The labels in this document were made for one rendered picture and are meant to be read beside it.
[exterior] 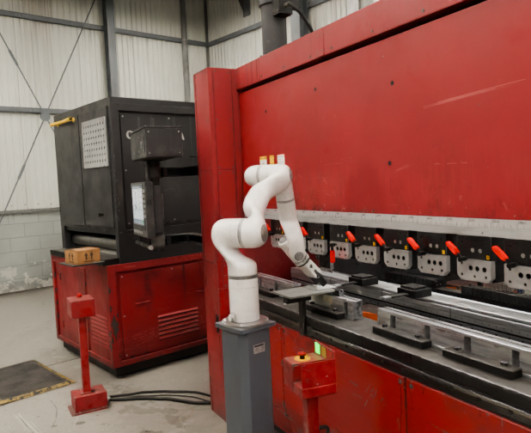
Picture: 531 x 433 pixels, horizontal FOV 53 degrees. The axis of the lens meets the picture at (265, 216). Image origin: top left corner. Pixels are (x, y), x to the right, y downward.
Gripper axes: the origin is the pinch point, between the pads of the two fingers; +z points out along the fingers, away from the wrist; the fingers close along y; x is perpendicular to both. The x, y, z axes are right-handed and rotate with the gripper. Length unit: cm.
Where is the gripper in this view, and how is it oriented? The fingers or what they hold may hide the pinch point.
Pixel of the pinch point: (320, 281)
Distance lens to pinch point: 280.5
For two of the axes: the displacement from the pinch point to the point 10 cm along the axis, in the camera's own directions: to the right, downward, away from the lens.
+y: -4.8, -0.3, 8.8
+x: -6.4, 6.9, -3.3
